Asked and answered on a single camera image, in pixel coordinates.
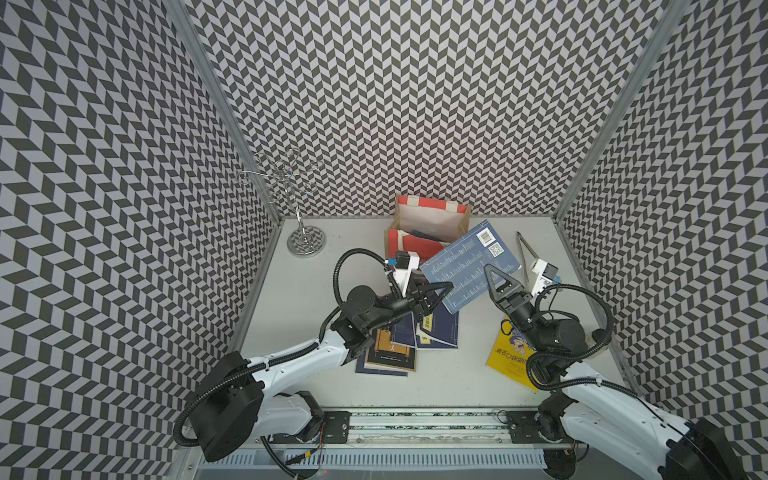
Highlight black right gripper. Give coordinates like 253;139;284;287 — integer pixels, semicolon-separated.
483;264;547;351

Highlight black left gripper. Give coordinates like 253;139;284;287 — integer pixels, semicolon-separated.
364;274;454;332

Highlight blue book yellow title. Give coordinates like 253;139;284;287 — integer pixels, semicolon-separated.
415;303;459;350

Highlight blue book barcode back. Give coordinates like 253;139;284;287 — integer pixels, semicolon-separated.
421;220;521;314

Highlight red burlap Christmas bag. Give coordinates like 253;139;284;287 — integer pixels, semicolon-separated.
384;195;472;264

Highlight navy book yellow label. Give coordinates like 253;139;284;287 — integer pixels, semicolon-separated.
390;314;416;348

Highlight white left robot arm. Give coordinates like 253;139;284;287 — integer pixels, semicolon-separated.
172;282;453;462

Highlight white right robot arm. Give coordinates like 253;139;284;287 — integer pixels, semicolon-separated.
484;264;746;479

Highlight stainless steel kitchen tongs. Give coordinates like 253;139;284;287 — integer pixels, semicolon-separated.
516;231;539;284

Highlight brown cover book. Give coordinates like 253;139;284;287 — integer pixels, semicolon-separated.
364;329;416;372

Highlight yellow book blue illustration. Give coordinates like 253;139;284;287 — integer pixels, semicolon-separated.
486;318;537;391

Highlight blue book under brown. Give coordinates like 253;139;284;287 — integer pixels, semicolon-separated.
355;357;408;377

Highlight small glass spice jar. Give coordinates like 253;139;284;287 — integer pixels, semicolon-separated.
591;328;610;345

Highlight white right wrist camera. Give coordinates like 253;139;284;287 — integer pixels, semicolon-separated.
528;258;560;297

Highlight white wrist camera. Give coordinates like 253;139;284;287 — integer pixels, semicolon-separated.
388;250;420;297
528;258;560;297

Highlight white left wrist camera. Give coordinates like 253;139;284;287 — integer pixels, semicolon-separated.
388;250;420;297

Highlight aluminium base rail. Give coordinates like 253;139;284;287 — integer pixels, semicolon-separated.
179;406;685;480

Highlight chrome wire jewelry stand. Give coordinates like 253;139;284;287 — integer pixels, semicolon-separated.
241;148;326;259

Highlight right aluminium corner post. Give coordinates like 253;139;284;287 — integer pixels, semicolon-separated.
552;1;691;224

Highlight aluminium corner frame post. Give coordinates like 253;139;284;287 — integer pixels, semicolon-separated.
163;0;281;223

